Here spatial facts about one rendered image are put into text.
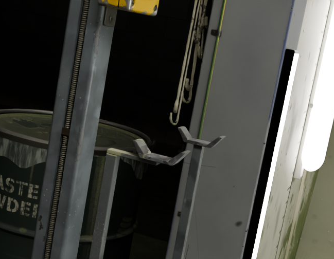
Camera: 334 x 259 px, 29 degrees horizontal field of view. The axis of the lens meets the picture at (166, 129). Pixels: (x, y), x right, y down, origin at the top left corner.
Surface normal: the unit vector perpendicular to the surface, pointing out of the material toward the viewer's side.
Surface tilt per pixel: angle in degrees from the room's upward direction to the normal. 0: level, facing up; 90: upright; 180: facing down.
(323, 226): 57
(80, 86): 90
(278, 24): 90
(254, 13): 90
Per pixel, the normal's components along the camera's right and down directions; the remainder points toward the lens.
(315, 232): -0.18, -0.45
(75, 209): 0.93, 0.22
